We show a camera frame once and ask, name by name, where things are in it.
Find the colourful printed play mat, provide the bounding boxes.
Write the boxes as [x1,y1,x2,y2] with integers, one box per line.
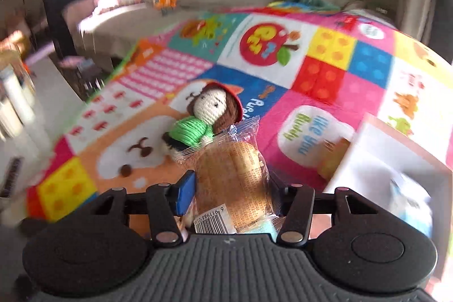
[26,3,453,253]

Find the clear bread packet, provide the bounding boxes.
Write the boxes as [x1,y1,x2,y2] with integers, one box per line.
[177,116,286,235]

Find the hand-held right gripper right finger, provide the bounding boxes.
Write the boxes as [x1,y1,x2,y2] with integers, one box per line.
[268,175,366,247]

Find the light blue white item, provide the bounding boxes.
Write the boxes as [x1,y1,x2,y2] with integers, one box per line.
[387,171,434,239]

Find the yellow orange toy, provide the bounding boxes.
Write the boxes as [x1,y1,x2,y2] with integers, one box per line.
[319,137,352,179]

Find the crochet doll with green top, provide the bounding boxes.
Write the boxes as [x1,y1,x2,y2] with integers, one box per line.
[162,83,245,161]

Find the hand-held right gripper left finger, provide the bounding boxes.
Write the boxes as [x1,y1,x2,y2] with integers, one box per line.
[101,170,197,247]

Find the pink cardboard box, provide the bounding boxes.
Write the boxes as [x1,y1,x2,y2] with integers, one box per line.
[318,113,453,288]

